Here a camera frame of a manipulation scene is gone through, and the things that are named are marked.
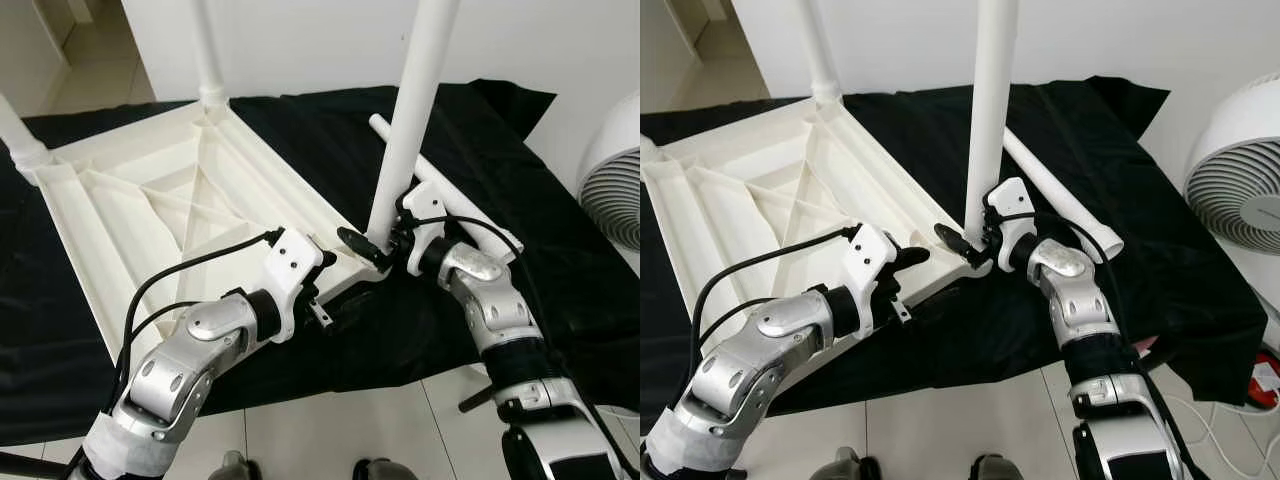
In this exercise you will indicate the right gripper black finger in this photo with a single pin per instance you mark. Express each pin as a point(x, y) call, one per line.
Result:
point(952, 236)
point(357, 240)

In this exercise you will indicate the white plastic table top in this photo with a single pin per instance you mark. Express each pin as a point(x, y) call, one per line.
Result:
point(150, 190)
point(760, 190)

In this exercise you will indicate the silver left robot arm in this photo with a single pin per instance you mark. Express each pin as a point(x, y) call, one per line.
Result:
point(190, 340)
point(790, 330)

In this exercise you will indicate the black cloth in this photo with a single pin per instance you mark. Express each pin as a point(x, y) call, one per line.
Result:
point(330, 350)
point(1180, 300)

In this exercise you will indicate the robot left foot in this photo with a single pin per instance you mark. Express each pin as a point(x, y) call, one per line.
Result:
point(845, 468)
point(235, 468)

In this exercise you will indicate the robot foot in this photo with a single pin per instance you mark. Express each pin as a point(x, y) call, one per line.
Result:
point(995, 470)
point(845, 468)
point(385, 470)
point(235, 468)

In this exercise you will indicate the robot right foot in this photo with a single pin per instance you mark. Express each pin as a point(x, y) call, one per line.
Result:
point(385, 470)
point(995, 470)

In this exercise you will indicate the pink plastic stool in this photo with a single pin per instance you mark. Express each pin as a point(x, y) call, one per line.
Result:
point(1150, 345)

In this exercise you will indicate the white round fan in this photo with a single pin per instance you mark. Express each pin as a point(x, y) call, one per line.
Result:
point(1240, 190)
point(615, 190)

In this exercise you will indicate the red round device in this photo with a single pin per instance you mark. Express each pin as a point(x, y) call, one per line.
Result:
point(1268, 380)

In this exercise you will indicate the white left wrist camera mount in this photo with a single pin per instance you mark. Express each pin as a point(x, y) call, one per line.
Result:
point(290, 262)
point(868, 255)

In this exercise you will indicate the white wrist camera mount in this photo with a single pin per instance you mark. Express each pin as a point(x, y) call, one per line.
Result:
point(1005, 195)
point(418, 200)
point(290, 262)
point(868, 255)

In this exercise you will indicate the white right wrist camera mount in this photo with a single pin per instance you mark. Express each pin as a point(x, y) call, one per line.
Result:
point(418, 200)
point(1005, 195)

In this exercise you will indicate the beige door frame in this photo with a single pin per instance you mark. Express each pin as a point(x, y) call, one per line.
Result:
point(70, 25)
point(690, 20)

